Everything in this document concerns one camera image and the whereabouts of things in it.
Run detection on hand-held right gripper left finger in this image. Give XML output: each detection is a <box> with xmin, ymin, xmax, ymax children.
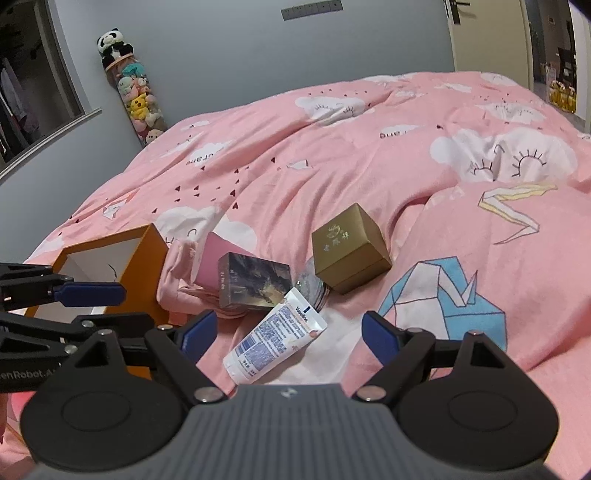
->
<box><xmin>76</xmin><ymin>309</ymin><xmax>227</xmax><ymax>404</ymax></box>

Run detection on pink printed blanket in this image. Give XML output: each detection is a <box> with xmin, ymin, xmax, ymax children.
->
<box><xmin>0</xmin><ymin>69</ymin><xmax>591</xmax><ymax>480</ymax></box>

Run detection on column of plush toys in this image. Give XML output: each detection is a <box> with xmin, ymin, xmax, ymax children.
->
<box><xmin>105</xmin><ymin>60</ymin><xmax>169</xmax><ymax>148</ymax></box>

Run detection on grey wall socket panel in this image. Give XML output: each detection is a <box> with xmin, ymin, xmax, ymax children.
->
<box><xmin>281</xmin><ymin>0</ymin><xmax>343</xmax><ymax>21</ymax></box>

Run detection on black door handle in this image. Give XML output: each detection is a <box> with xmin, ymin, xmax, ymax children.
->
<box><xmin>444</xmin><ymin>0</ymin><xmax>471</xmax><ymax>25</ymax></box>

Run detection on pink card holder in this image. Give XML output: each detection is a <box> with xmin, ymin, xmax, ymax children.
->
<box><xmin>191</xmin><ymin>232</ymin><xmax>232</xmax><ymax>294</ymax></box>

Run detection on gold box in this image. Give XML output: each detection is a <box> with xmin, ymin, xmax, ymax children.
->
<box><xmin>311</xmin><ymin>203</ymin><xmax>393</xmax><ymax>295</ymax></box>

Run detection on panda plush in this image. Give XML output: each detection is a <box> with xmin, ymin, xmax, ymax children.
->
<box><xmin>96</xmin><ymin>28</ymin><xmax>134</xmax><ymax>70</ymax></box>

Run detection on dark printed box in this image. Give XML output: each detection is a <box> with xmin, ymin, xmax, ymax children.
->
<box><xmin>217</xmin><ymin>252</ymin><xmax>293</xmax><ymax>311</ymax></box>

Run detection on pink cloth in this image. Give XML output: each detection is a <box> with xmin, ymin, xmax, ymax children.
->
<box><xmin>157</xmin><ymin>240</ymin><xmax>245</xmax><ymax>320</ymax></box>

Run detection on white lotion tube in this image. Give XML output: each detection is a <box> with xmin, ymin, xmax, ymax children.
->
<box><xmin>222</xmin><ymin>287</ymin><xmax>328</xmax><ymax>384</ymax></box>

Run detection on orange cardboard box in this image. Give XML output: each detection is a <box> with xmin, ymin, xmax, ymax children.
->
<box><xmin>24</xmin><ymin>223</ymin><xmax>171</xmax><ymax>381</ymax></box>

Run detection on window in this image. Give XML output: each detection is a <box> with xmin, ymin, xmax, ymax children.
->
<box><xmin>0</xmin><ymin>0</ymin><xmax>102</xmax><ymax>181</ymax></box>

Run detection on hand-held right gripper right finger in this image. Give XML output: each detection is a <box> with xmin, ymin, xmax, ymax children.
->
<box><xmin>353</xmin><ymin>311</ymin><xmax>509</xmax><ymax>403</ymax></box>

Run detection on cream door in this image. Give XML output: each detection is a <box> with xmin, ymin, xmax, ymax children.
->
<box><xmin>443</xmin><ymin>0</ymin><xmax>535</xmax><ymax>90</ymax></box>

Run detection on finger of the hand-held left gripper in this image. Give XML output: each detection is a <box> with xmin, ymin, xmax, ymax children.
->
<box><xmin>0</xmin><ymin>313</ymin><xmax>154</xmax><ymax>361</ymax></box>
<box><xmin>0</xmin><ymin>263</ymin><xmax>127</xmax><ymax>309</ymax></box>

